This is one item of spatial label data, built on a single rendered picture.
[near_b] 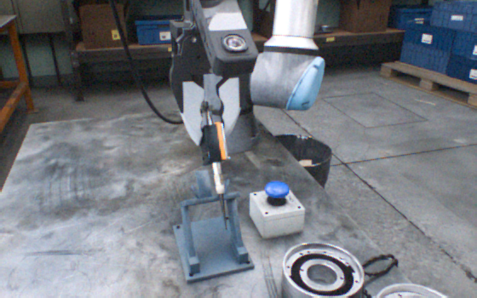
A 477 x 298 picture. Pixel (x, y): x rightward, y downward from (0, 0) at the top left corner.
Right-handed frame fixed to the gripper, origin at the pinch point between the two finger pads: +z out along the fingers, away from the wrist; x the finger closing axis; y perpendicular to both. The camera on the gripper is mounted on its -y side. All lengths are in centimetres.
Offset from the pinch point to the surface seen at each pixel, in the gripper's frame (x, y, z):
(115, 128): 13, 55, 20
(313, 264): -11.8, -8.7, 17.0
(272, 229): -9.9, 1.5, 18.2
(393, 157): -156, 147, 100
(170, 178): 3.0, 25.2, 20.0
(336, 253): -15.9, -7.7, 16.9
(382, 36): -263, 323, 58
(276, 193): -11.0, 3.3, 12.8
